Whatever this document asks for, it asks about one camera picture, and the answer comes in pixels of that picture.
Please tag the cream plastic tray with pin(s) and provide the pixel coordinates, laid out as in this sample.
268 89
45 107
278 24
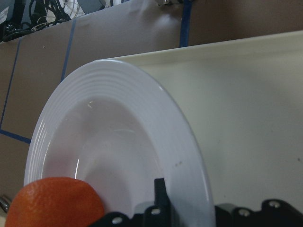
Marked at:
244 102

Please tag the orange fruit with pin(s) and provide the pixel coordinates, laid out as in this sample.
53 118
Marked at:
55 202

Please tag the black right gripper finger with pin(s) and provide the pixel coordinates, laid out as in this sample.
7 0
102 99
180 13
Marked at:
161 199

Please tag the white ribbed plate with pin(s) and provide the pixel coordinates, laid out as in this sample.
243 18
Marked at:
111 124

